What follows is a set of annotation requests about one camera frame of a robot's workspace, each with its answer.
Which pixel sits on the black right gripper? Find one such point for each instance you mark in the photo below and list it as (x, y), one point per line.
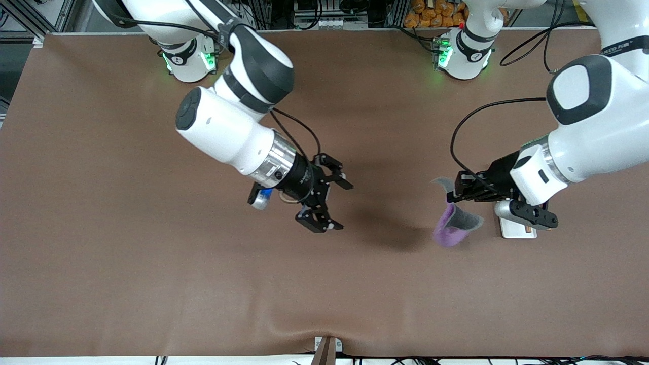
(304, 179)

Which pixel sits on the purple and grey towel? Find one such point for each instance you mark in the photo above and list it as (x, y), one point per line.
(451, 230)

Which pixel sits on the pile of orange bags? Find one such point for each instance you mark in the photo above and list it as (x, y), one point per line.
(436, 15)

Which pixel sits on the white rectangular tray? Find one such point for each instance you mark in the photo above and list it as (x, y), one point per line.
(514, 230)

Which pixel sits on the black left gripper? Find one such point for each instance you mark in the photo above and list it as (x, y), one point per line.
(498, 175)

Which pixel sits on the aluminium frame profile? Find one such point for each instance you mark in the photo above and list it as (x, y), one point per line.
(35, 23)

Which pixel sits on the metal table edge clamp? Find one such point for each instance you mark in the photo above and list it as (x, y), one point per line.
(318, 344)

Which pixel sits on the brown camera post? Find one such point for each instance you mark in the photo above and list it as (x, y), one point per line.
(325, 352)

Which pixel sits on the brown table mat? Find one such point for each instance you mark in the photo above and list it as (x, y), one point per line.
(324, 284)

